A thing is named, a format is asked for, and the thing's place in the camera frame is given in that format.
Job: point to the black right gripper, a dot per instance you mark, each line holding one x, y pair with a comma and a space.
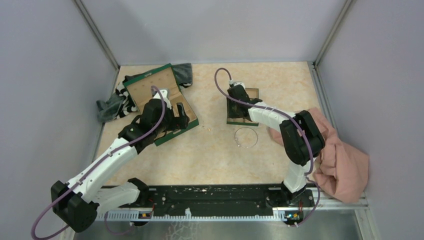
231, 114

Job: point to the grey-green zebra plush towel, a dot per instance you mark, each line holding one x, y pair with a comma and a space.
120, 104

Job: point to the green jewelry box with lid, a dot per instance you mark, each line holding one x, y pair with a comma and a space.
143, 88

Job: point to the green compartment jewelry tray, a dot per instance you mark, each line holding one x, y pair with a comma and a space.
233, 114

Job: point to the aluminium frame post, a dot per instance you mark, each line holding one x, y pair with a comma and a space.
96, 33
347, 5

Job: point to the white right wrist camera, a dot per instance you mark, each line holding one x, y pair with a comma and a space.
233, 83

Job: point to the left aluminium frame post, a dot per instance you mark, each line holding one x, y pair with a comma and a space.
96, 33

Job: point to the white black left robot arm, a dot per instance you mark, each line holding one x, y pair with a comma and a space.
79, 201

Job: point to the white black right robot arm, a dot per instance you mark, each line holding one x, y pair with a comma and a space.
302, 140

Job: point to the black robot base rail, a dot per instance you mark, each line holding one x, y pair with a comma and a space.
222, 201

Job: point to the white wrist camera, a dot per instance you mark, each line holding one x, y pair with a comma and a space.
233, 83
163, 93

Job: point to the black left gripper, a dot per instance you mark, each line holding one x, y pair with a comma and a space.
183, 119

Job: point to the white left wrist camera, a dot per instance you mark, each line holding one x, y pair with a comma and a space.
163, 93

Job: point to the pink cloth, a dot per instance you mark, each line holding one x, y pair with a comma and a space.
342, 170

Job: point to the right aluminium frame post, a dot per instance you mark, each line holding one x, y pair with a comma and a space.
347, 5

